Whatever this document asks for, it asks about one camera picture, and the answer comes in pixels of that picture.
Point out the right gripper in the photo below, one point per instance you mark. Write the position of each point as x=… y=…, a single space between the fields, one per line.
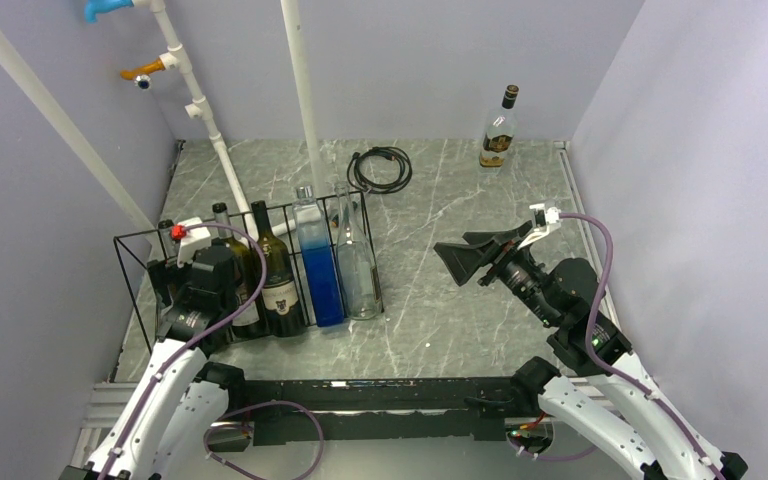
x=462 y=259

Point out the clear glass bottle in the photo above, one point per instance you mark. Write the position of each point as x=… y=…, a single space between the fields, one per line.
x=355 y=261

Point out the clear bottle black cap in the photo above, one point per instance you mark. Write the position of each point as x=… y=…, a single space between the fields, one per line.
x=499 y=131

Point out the blue square glass bottle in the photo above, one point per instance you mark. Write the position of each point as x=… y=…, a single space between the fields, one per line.
x=314 y=239

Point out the black wire wine rack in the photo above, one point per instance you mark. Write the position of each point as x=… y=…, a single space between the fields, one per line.
x=205 y=297

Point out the dark green wine bottle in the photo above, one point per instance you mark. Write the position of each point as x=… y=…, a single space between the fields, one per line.
x=279 y=298

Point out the olive green wine bottle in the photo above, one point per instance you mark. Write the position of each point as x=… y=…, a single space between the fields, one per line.
x=249 y=324

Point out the dark wine bottle grey cap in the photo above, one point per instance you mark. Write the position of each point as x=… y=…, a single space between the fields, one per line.
x=166 y=277

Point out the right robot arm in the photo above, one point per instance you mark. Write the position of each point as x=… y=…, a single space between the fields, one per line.
x=641 y=430

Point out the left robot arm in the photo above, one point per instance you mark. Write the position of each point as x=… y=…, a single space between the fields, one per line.
x=181 y=393

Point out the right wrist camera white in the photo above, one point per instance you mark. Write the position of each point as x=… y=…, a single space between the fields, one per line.
x=545 y=220

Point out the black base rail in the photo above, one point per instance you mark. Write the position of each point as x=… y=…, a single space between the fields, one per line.
x=276 y=412

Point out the white pvc pipe frame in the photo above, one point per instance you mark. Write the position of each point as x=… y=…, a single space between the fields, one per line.
x=176 y=57

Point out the blue tap handle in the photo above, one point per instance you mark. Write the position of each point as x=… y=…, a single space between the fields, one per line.
x=94 y=8

